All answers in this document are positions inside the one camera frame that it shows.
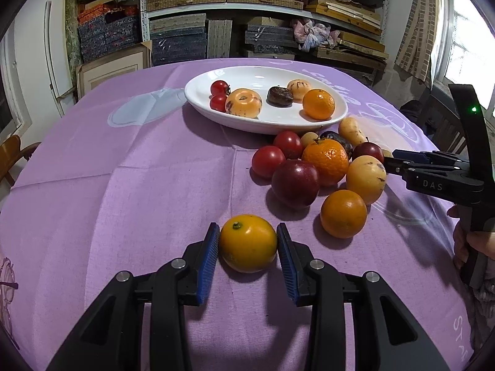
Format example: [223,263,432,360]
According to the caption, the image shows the dark eggplant-like fruit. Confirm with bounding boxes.
[319,130,354,159]

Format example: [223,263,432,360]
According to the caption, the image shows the dark brown water chestnut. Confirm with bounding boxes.
[266,86,294,107]

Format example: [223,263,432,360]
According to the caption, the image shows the framed cardboard box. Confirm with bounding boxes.
[75,41,153,99]

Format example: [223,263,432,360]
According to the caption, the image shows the dark red apple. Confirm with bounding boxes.
[271,160,321,210]

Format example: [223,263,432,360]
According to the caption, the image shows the dark wooden chair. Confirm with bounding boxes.
[423,85,470,155]

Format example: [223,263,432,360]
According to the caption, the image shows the stack of dark blue boxes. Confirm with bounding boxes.
[149,13,209,66]

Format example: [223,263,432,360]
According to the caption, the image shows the white framed window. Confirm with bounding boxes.
[0,27,29,140]

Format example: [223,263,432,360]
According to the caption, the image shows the bright window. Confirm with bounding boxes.
[435,0,495,97]

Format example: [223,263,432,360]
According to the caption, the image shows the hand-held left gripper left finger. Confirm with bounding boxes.
[46,222,221,371]

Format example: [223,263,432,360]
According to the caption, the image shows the white metal shelf rack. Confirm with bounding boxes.
[140,0,391,70]

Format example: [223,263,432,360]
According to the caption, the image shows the grey woven upright boxes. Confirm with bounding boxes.
[207,19,233,59]

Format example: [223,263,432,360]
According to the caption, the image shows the yellow citrus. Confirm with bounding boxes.
[219,214,278,274]

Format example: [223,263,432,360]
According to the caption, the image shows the stack of blue red boxes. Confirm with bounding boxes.
[77,4,142,62]

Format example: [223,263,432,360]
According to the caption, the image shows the small pale pepino melon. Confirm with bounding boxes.
[287,79,313,103]

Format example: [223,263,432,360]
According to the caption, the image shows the white oval plate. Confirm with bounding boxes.
[184,66,349,135]

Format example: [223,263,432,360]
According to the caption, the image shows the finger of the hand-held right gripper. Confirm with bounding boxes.
[392,149,470,167]
[385,157,470,180]

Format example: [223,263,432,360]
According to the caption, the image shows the stack of dark ribboned boxes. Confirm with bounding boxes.
[243,17,300,60]

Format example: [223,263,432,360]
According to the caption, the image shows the dark red plum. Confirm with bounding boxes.
[352,142,385,165]

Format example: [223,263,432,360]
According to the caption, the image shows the purple printed tablecloth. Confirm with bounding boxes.
[0,58,480,371]

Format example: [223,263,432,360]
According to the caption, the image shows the light wooden chair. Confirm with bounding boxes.
[0,134,42,188]

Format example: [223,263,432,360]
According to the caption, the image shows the smooth orange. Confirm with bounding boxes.
[320,189,368,239]

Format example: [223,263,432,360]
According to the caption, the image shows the large streaked pepino melon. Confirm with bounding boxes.
[225,88,264,120]

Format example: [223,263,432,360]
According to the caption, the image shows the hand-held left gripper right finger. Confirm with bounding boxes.
[275,222,451,371]

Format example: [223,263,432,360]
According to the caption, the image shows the person's right hand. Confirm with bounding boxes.
[446,206,495,271]

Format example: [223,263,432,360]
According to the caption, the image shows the stack of flat wooden boxes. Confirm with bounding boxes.
[305,0,389,72]

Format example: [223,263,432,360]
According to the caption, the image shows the brick pattern curtain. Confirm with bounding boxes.
[394,0,449,82]

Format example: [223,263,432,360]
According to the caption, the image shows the orange tangerine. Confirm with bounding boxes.
[302,89,336,120]
[302,138,350,187]

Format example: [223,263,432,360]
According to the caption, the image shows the mottled green board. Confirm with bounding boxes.
[64,0,84,82]

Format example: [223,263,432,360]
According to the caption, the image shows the white leaning pole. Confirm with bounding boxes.
[43,0,76,118]

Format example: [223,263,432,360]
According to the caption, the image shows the pink cloth bundle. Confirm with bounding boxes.
[291,19,341,53]

